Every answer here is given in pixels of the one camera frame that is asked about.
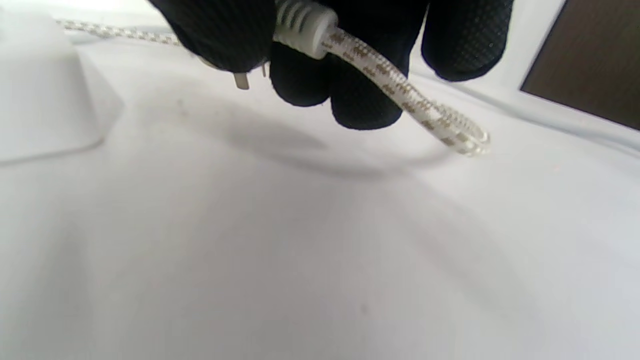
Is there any person's right hand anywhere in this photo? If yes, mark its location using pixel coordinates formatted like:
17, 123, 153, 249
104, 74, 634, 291
148, 0, 515, 131

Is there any white plug with braided cable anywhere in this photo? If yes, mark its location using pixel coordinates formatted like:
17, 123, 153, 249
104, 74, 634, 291
55, 0, 491, 158

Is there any white plastic appliance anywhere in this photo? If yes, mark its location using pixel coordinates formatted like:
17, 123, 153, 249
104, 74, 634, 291
0, 9, 126, 167

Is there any dark brown panel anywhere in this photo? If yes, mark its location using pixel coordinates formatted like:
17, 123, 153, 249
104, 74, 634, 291
519, 0, 640, 132

